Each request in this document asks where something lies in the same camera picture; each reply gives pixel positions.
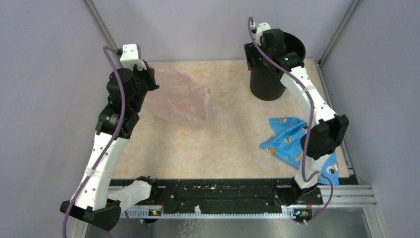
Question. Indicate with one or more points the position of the white slotted cable duct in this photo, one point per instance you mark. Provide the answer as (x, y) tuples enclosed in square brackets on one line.
[(146, 213)]

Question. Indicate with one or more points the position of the black plastic trash bin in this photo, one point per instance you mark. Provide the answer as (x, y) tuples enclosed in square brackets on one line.
[(265, 84)]

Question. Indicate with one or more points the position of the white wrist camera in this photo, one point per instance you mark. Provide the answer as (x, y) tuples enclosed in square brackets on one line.
[(131, 57), (259, 29)]

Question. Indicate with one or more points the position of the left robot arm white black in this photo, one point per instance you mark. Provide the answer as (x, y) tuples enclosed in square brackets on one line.
[(92, 202)]

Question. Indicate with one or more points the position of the blue cartoon printed bag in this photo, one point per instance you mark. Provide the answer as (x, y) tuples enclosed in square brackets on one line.
[(285, 145)]

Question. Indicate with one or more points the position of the translucent pink trash bag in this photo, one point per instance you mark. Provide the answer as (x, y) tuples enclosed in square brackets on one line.
[(180, 100)]

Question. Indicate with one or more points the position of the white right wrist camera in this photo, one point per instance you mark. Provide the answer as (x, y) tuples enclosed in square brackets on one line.
[(259, 29)]

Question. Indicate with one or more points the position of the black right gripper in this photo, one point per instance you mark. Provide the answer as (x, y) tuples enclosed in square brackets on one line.
[(251, 51)]

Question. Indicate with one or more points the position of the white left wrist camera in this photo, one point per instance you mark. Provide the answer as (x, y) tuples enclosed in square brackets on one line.
[(131, 57)]

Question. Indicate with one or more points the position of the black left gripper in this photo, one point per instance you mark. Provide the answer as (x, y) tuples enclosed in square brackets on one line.
[(149, 73)]

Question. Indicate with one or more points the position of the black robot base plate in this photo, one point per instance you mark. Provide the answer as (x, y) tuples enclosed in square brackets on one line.
[(221, 196)]

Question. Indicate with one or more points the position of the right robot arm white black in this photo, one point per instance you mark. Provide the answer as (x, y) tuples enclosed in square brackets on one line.
[(325, 131)]

